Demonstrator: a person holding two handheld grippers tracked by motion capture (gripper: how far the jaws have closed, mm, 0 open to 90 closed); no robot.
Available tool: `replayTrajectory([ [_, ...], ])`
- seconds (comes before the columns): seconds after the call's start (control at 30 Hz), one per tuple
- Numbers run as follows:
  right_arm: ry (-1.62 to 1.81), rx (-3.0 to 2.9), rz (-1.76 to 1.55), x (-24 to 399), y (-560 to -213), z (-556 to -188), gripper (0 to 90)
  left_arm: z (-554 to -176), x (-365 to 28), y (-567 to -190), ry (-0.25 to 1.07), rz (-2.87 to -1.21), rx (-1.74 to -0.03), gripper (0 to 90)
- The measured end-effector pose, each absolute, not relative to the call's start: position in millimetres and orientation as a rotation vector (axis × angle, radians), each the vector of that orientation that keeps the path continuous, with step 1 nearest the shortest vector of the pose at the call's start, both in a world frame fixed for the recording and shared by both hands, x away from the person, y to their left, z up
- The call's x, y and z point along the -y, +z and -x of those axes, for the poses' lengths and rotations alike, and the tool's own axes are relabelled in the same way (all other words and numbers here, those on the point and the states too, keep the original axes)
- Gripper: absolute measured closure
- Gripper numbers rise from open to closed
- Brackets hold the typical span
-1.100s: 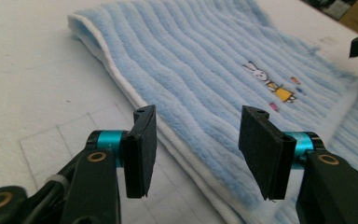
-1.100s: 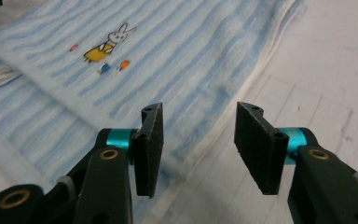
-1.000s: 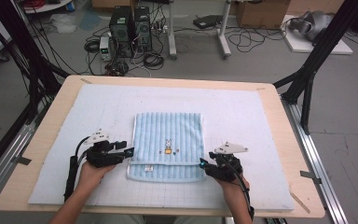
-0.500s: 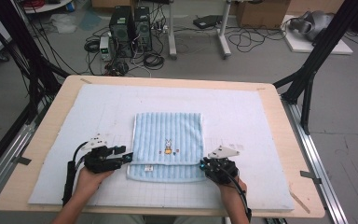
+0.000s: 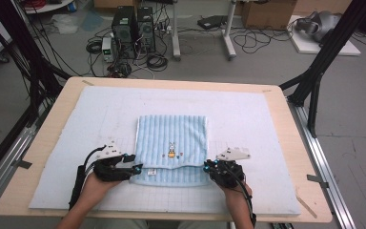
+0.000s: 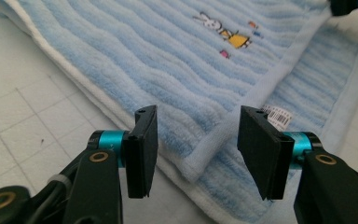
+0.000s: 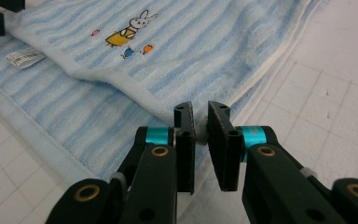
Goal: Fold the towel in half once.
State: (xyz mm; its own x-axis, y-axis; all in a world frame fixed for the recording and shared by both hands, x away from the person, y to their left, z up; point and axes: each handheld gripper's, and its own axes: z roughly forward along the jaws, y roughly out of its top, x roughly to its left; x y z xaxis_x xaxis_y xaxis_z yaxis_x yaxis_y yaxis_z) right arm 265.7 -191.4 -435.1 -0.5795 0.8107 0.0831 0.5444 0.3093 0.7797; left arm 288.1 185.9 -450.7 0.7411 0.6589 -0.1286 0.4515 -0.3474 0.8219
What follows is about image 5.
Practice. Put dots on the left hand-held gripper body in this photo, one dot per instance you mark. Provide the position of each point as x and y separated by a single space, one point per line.
109 171

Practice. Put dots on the white round table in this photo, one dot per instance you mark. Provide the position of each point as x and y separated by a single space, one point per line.
49 8

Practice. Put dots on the grey padded headset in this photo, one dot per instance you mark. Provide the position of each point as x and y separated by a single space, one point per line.
321 24

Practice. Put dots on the slim black computer tower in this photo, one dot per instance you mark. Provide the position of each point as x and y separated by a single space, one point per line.
146 30

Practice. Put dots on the thin wooden strip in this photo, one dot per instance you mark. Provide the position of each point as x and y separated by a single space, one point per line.
306 206

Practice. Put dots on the person's legs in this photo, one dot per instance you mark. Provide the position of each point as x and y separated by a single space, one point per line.
124 225

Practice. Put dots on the large cardboard box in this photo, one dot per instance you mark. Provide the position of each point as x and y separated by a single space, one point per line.
267 14

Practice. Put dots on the blue striped towel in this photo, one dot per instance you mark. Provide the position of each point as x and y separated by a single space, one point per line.
171 136

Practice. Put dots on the black metal frame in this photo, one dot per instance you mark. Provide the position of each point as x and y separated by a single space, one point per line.
327 51
22 47

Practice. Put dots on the black flat device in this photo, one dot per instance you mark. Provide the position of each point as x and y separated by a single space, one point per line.
211 21

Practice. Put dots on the black tape piece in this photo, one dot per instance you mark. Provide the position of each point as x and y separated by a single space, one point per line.
316 179
24 164

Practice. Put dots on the person's left hand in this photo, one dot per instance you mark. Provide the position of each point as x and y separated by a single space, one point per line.
98 191

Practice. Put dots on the clear plastic bag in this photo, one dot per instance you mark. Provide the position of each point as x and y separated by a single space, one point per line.
65 24

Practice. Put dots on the white desk leg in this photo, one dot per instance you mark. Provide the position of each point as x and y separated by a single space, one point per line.
228 35
175 35

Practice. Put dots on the white power supply unit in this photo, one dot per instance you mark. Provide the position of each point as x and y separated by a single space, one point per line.
107 49

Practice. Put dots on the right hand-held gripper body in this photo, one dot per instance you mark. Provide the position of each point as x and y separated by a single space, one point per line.
228 175

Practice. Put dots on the aluminium rail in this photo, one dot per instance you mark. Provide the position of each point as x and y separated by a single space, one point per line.
324 165
3 168

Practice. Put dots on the person's right hand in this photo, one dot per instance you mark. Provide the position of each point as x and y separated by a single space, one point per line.
238 197

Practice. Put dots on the white floor board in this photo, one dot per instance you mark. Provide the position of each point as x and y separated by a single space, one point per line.
308 47

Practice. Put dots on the large black computer tower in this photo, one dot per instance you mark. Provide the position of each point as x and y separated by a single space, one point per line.
124 30

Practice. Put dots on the pale blue foam mat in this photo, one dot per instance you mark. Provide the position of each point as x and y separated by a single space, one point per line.
251 127

